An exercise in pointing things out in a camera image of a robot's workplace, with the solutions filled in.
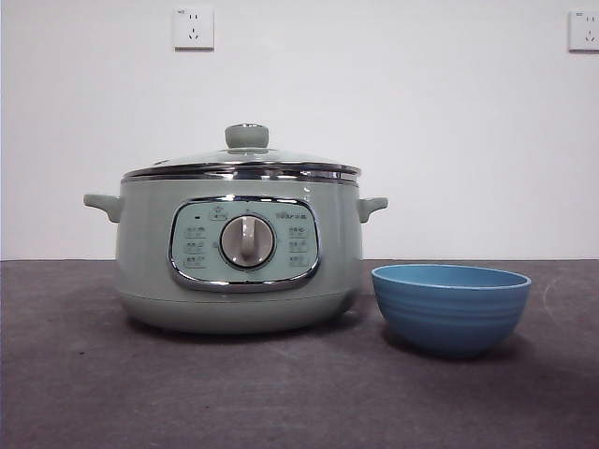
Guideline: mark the glass lid with green knob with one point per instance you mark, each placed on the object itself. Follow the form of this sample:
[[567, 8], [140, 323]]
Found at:
[[245, 138]]

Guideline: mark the pale green electric steamer pot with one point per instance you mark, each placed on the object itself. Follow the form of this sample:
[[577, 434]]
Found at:
[[140, 257]]

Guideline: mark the blue ribbed bowl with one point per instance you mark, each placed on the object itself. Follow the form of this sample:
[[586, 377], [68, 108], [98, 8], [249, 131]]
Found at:
[[449, 322]]

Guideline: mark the white wall socket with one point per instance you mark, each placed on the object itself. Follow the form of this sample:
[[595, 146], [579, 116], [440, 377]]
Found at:
[[585, 30], [194, 29]]

